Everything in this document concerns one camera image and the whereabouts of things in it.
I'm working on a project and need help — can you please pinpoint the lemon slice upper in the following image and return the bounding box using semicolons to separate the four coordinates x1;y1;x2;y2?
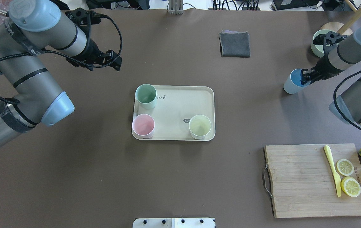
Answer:
336;159;354;176

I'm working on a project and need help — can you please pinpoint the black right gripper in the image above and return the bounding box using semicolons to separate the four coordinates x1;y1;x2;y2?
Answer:
300;31;348;85

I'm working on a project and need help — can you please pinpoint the green cup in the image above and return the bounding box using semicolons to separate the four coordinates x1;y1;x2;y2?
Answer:
135;84;157;110

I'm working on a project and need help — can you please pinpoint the wooden stand with base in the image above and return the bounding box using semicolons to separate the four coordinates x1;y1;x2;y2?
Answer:
320;0;361;36

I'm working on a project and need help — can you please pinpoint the lemon slice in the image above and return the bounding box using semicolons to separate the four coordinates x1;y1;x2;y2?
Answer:
336;159;354;176
341;176;361;197

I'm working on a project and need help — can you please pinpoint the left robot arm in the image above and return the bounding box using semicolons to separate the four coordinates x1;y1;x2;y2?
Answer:
0;0;121;147

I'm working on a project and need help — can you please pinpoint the yellow plastic knife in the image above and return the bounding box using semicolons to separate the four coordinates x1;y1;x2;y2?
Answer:
324;145;342;197

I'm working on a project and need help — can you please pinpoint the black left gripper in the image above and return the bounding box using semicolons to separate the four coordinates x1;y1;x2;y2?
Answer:
65;8;122;71

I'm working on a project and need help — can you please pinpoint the grey folded cloth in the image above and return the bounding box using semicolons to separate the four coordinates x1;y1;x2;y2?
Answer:
219;30;250;58

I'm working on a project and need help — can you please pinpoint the pale green bowl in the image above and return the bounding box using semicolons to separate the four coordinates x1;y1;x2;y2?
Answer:
310;29;334;58

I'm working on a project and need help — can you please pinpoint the pale yellow cup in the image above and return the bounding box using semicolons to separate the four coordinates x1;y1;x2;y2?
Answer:
189;114;212;140

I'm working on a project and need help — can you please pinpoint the cream rabbit tray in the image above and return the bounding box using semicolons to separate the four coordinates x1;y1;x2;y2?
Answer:
133;85;215;141

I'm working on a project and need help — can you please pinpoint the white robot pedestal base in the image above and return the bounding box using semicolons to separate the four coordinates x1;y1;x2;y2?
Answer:
132;217;216;228

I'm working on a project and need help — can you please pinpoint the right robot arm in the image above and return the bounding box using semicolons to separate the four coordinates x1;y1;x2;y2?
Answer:
300;27;361;130

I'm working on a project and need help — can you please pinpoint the bamboo cutting board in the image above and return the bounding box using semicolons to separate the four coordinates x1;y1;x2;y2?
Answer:
264;144;361;219

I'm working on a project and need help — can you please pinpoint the blue cup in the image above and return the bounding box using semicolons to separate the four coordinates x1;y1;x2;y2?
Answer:
283;69;310;95

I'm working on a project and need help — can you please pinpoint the lemon slice lower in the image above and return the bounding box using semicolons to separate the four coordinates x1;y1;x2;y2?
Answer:
341;176;361;197

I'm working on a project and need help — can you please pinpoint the pink cup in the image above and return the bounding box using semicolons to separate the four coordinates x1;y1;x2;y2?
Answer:
132;114;155;139

